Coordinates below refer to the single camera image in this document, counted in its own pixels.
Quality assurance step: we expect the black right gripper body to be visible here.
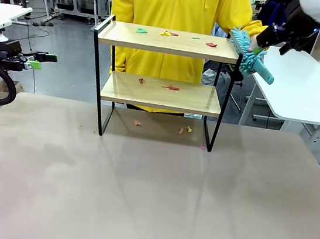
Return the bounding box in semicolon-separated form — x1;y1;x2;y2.
273;0;320;60

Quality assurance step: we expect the person's left forearm yellow sleeve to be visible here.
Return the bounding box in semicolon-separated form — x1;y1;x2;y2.
240;18;270;49

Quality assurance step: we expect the black office chair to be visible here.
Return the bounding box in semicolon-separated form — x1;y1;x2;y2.
216;61;248;113

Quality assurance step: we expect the brown cardboard box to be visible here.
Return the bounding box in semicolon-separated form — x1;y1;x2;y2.
0;79;26;108

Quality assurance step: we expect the small white side table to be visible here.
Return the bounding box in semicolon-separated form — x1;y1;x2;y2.
0;3;33;35

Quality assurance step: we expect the large white side table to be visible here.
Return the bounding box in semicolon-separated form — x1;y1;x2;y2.
235;42;320;153

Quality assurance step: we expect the black frame wooden two-tier shelf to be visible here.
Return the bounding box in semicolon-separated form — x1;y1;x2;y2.
80;12;247;155

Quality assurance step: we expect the thin black floor cable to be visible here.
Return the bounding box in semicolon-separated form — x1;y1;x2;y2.
18;18;53;95

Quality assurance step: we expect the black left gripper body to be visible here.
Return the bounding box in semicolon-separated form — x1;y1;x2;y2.
0;49;30;74

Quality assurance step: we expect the person in yellow hoodie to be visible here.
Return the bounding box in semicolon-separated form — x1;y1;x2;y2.
97;0;273;127

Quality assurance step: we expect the person's left hand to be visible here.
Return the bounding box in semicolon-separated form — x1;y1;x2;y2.
247;36;260;54

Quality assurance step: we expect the teal microfiber duster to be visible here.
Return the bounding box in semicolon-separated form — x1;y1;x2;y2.
223;24;281;86

